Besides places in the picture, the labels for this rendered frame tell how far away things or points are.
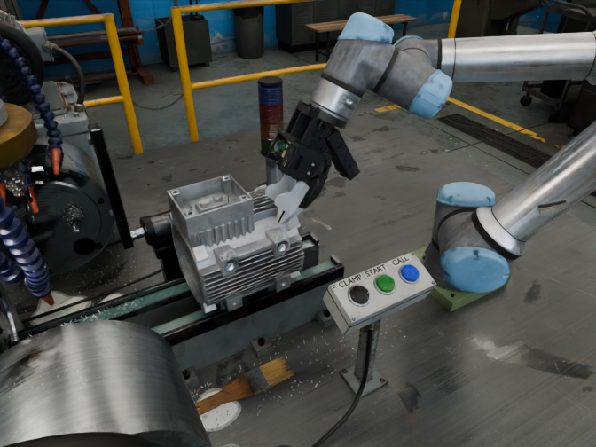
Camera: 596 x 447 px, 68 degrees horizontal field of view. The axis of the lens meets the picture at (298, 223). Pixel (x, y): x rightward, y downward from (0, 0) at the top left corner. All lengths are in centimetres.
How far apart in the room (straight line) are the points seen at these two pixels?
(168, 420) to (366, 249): 82
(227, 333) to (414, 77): 57
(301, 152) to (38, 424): 48
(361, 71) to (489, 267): 42
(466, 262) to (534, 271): 43
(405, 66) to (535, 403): 65
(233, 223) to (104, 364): 34
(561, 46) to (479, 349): 59
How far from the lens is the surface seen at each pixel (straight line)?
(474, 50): 87
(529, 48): 89
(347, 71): 72
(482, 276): 90
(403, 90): 73
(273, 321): 95
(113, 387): 51
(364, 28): 72
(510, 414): 96
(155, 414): 50
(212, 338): 90
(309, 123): 72
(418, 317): 105
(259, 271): 81
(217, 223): 76
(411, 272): 74
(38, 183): 95
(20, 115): 68
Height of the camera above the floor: 155
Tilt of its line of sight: 36 degrees down
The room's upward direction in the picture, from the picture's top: straight up
